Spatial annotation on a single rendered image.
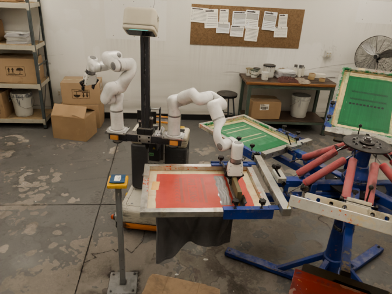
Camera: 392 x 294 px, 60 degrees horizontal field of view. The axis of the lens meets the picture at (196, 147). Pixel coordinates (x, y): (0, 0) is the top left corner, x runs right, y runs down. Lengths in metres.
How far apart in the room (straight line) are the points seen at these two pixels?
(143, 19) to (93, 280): 2.02
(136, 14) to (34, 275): 2.16
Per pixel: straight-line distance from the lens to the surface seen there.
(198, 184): 2.31
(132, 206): 3.27
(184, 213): 2.00
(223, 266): 3.11
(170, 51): 5.78
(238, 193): 2.09
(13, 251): 3.47
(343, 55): 6.55
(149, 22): 2.26
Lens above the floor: 2.16
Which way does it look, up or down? 25 degrees down
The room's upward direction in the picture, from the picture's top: 3 degrees clockwise
